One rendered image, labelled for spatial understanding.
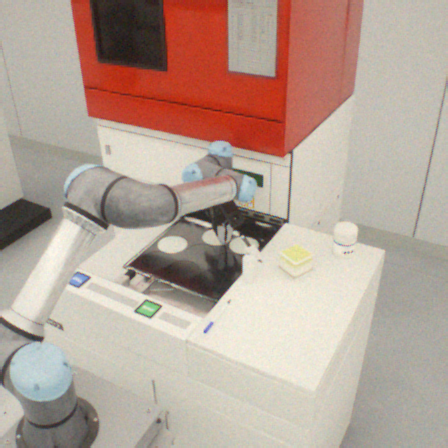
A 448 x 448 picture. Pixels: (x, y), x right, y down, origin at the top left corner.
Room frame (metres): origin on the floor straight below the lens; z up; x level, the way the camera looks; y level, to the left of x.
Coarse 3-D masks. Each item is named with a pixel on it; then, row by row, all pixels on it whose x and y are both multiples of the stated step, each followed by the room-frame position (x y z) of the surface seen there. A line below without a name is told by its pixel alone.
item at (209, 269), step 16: (192, 224) 1.53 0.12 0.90; (208, 224) 1.53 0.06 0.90; (192, 240) 1.43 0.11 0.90; (144, 256) 1.34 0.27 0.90; (160, 256) 1.34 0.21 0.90; (176, 256) 1.34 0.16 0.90; (192, 256) 1.34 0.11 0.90; (208, 256) 1.34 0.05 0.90; (224, 256) 1.33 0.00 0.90; (240, 256) 1.33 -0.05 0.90; (160, 272) 1.25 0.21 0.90; (176, 272) 1.25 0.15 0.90; (192, 272) 1.25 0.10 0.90; (208, 272) 1.25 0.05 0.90; (224, 272) 1.25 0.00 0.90; (240, 272) 1.25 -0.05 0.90; (192, 288) 1.17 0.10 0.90; (208, 288) 1.17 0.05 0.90; (224, 288) 1.17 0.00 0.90
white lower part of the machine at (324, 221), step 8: (336, 192) 1.94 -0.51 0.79; (328, 200) 1.85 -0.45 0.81; (336, 200) 1.95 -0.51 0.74; (328, 208) 1.86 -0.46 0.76; (336, 208) 1.97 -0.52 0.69; (320, 216) 1.77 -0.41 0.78; (328, 216) 1.87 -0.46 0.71; (336, 216) 1.98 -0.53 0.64; (312, 224) 1.68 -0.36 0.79; (320, 224) 1.77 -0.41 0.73; (328, 224) 1.88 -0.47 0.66; (120, 232) 1.83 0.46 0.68; (320, 232) 1.78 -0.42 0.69; (328, 232) 1.89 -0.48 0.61
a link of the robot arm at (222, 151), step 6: (210, 144) 1.42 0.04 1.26; (216, 144) 1.41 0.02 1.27; (222, 144) 1.41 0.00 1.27; (228, 144) 1.41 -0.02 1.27; (210, 150) 1.39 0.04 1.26; (216, 150) 1.38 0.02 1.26; (222, 150) 1.38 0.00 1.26; (228, 150) 1.39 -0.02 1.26; (216, 156) 1.37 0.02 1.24; (222, 156) 1.38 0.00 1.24; (228, 156) 1.38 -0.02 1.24; (222, 162) 1.37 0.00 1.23; (228, 162) 1.39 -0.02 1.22; (228, 168) 1.39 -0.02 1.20
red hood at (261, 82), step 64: (128, 0) 1.68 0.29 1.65; (192, 0) 1.55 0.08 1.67; (256, 0) 1.44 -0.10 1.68; (320, 0) 1.60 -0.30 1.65; (128, 64) 1.68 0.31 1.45; (192, 64) 1.55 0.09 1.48; (256, 64) 1.44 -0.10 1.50; (320, 64) 1.63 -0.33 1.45; (192, 128) 1.56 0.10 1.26; (256, 128) 1.44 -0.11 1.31
